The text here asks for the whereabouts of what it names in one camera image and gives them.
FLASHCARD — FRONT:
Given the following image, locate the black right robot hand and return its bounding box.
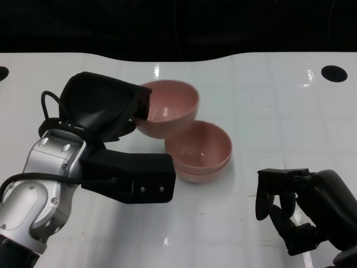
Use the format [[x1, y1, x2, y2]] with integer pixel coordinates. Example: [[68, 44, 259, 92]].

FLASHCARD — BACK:
[[255, 168, 357, 256]]

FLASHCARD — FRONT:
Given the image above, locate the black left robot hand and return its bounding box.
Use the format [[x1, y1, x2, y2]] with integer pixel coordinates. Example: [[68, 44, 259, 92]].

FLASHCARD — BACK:
[[59, 71, 153, 142]]

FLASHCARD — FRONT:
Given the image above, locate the pink bowl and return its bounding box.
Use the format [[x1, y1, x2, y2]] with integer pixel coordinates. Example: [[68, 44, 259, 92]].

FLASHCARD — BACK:
[[132, 79, 200, 140], [164, 119, 233, 168], [174, 155, 231, 184]]

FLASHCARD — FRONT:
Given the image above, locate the black backdrop cloth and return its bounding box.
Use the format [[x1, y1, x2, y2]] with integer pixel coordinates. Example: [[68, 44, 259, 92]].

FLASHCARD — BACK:
[[0, 0, 357, 64]]

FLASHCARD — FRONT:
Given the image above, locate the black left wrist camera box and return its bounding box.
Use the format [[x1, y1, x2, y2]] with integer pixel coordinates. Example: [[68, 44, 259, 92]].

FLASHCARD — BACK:
[[79, 142, 176, 204]]

